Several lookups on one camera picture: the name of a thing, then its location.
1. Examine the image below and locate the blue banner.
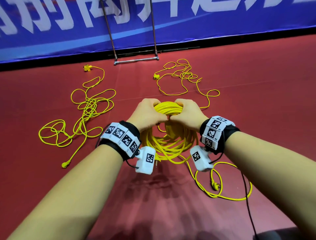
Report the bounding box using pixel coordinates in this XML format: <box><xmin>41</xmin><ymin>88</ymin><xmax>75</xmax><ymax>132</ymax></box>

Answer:
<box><xmin>0</xmin><ymin>0</ymin><xmax>316</xmax><ymax>64</ymax></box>

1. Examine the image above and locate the person's left forearm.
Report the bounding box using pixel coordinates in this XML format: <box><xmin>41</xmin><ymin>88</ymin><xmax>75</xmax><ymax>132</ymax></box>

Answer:
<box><xmin>7</xmin><ymin>144</ymin><xmax>124</xmax><ymax>240</ymax></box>

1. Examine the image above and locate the person's right forearm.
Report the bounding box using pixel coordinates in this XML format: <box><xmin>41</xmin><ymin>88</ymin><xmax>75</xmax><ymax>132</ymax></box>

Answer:
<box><xmin>224</xmin><ymin>131</ymin><xmax>316</xmax><ymax>240</ymax></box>

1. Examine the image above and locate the black marker wristband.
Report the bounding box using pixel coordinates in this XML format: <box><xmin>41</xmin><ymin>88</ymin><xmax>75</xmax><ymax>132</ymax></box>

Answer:
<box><xmin>98</xmin><ymin>121</ymin><xmax>142</xmax><ymax>162</ymax></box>
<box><xmin>199</xmin><ymin>116</ymin><xmax>241</xmax><ymax>154</ymax></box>

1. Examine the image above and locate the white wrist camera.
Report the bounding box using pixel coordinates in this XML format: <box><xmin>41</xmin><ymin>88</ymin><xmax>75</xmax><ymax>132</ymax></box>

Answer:
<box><xmin>190</xmin><ymin>145</ymin><xmax>215</xmax><ymax>173</ymax></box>
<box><xmin>133</xmin><ymin>145</ymin><xmax>157</xmax><ymax>176</ymax></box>

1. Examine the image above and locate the person's right hand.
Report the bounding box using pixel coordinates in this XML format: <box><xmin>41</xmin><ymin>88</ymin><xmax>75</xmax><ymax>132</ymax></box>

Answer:
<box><xmin>169</xmin><ymin>98</ymin><xmax>209</xmax><ymax>133</ymax></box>

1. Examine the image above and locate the metal rack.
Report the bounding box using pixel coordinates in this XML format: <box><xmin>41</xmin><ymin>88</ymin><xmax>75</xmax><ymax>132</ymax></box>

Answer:
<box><xmin>100</xmin><ymin>0</ymin><xmax>160</xmax><ymax>66</ymax></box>

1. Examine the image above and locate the person's left hand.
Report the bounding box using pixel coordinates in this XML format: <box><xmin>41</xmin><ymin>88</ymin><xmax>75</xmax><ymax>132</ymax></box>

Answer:
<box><xmin>126</xmin><ymin>98</ymin><xmax>169</xmax><ymax>133</ymax></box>

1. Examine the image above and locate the black cable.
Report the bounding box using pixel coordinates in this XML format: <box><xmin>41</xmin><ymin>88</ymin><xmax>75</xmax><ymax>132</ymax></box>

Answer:
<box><xmin>240</xmin><ymin>170</ymin><xmax>260</xmax><ymax>240</ymax></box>

